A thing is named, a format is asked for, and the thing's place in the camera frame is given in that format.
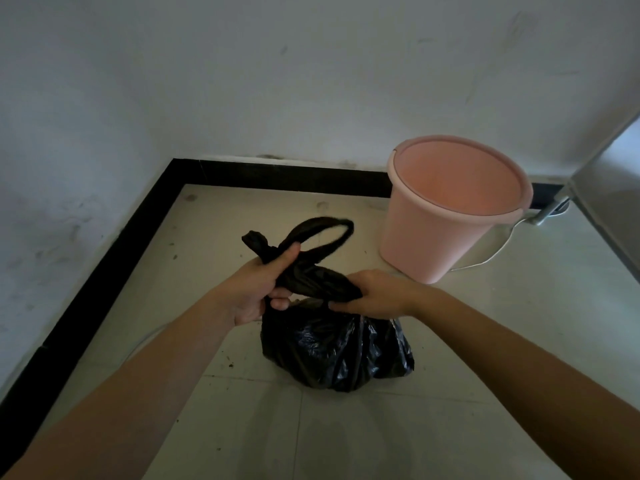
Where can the person's left hand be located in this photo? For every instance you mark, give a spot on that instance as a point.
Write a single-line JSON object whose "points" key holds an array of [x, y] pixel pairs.
{"points": [[246, 289]]}

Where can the person's right hand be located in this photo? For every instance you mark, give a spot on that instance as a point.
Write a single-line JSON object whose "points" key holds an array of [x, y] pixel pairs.
{"points": [[382, 294]]}

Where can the person's right thumb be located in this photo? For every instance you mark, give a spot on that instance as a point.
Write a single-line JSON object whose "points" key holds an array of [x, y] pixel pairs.
{"points": [[345, 305]]}

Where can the person's left thumb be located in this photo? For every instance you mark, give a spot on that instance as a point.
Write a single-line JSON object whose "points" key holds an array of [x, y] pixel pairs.
{"points": [[286, 259]]}

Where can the black plastic garbage bag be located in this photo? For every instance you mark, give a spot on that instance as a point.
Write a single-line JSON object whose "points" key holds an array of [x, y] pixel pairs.
{"points": [[330, 339]]}

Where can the person's right forearm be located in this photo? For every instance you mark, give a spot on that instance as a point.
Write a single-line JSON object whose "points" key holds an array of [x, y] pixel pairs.
{"points": [[530, 379]]}

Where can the person's left forearm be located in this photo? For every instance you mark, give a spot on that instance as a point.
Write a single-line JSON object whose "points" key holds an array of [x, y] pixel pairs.
{"points": [[115, 399]]}

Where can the pink plastic bucket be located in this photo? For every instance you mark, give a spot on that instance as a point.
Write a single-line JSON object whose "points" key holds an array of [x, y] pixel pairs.
{"points": [[440, 209]]}

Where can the metal door stopper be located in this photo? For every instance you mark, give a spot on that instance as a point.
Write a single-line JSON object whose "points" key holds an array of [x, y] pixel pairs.
{"points": [[550, 208]]}

